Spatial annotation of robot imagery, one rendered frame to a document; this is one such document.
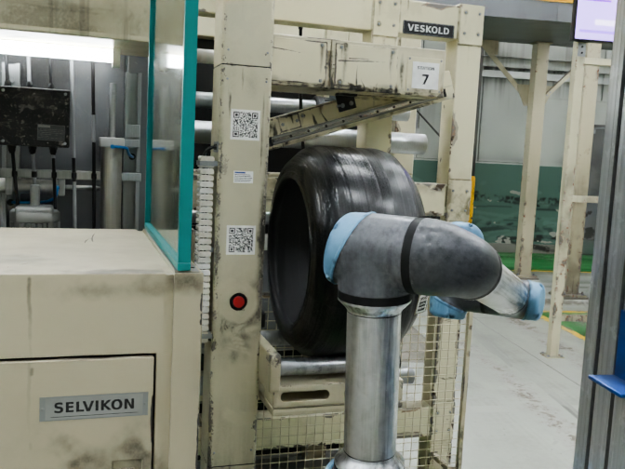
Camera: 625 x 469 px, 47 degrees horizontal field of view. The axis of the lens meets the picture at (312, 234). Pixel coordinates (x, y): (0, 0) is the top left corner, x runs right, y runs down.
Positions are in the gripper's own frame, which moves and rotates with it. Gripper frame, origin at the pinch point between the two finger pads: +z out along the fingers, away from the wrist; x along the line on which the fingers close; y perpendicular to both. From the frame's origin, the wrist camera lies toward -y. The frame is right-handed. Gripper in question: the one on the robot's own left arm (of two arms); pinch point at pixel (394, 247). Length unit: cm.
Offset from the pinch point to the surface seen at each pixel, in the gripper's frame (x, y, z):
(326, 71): 3, 50, 42
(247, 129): 32.3, 28.9, 17.7
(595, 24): -277, 149, 272
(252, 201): 30.5, 11.0, 19.8
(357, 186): 7.2, 14.7, 6.3
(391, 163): -4.7, 21.3, 13.1
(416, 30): -39, 73, 71
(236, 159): 34.9, 21.4, 18.6
